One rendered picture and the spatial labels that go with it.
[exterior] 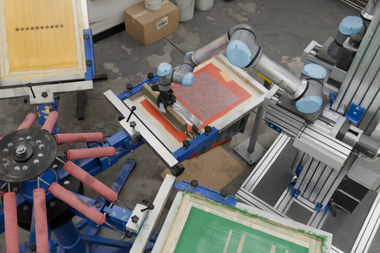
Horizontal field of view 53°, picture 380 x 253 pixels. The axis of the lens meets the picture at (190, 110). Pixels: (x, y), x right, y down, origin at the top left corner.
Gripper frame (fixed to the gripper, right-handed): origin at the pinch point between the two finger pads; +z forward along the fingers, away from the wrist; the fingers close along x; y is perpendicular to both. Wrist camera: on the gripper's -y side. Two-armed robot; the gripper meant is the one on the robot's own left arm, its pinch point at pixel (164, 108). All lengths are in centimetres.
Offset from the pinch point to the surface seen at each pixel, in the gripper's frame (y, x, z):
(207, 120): 17.4, 20.0, 10.1
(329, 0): -89, 331, 106
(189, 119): 10.0, 11.2, 9.3
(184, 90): -11.1, 24.9, 10.0
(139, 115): -9.5, -11.8, 6.4
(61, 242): 3, -84, 64
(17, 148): -2, -80, -29
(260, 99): 28, 56, 7
